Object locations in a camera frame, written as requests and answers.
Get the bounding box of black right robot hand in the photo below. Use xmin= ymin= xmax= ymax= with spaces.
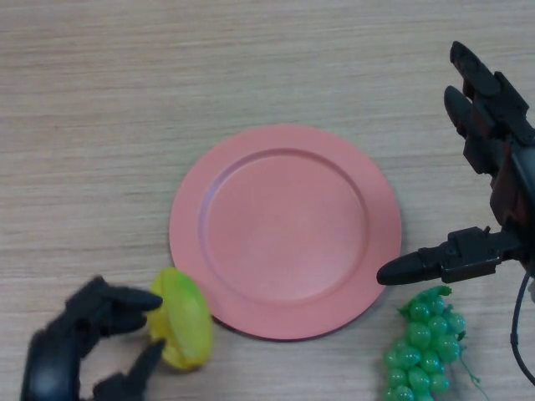
xmin=375 ymin=40 xmax=535 ymax=287

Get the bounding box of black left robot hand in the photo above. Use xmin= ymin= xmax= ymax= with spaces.
xmin=20 ymin=275 xmax=166 ymax=401

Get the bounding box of yellow starfruit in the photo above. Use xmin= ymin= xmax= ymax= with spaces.
xmin=145 ymin=266 xmax=215 ymax=372

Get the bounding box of pink round plate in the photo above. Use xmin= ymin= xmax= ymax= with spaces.
xmin=169 ymin=124 xmax=403 ymax=343

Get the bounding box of green grape bunch in net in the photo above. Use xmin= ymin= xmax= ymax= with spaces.
xmin=383 ymin=285 xmax=488 ymax=401

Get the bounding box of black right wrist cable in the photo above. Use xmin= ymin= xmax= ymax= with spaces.
xmin=509 ymin=271 xmax=535 ymax=383

